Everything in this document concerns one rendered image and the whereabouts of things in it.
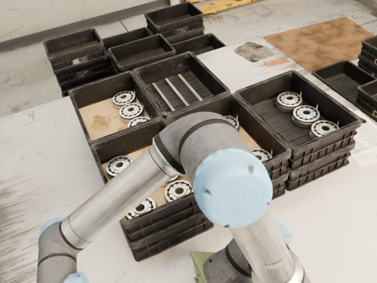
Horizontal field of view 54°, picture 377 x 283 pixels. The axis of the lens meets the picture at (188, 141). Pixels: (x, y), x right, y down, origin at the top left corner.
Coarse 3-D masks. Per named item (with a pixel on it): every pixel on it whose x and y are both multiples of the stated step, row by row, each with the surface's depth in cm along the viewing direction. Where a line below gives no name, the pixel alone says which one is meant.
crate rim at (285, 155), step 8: (224, 96) 147; (232, 96) 147; (200, 104) 144; (240, 104) 143; (176, 112) 142; (184, 112) 142; (248, 112) 139; (168, 120) 139; (256, 120) 135; (264, 128) 131; (272, 136) 128; (280, 144) 125; (288, 152) 121; (272, 160) 119; (280, 160) 121
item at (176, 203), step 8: (160, 120) 140; (136, 128) 138; (112, 136) 136; (120, 136) 136; (96, 144) 133; (96, 160) 127; (104, 176) 123; (104, 184) 119; (192, 192) 113; (176, 200) 111; (184, 200) 111; (192, 200) 113; (160, 208) 109; (168, 208) 110; (136, 216) 108; (144, 216) 108; (152, 216) 109; (128, 224) 107; (136, 224) 108
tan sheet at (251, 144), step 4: (240, 128) 147; (240, 132) 145; (244, 132) 145; (244, 136) 143; (248, 136) 143; (248, 140) 141; (252, 140) 141; (248, 144) 140; (252, 144) 140; (256, 144) 139; (252, 148) 138; (256, 148) 138; (260, 148) 138
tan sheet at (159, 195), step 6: (138, 150) 143; (144, 150) 143; (132, 156) 141; (138, 156) 141; (108, 180) 133; (186, 180) 130; (156, 192) 127; (162, 192) 127; (156, 198) 125; (162, 198) 125; (156, 204) 123; (162, 204) 123
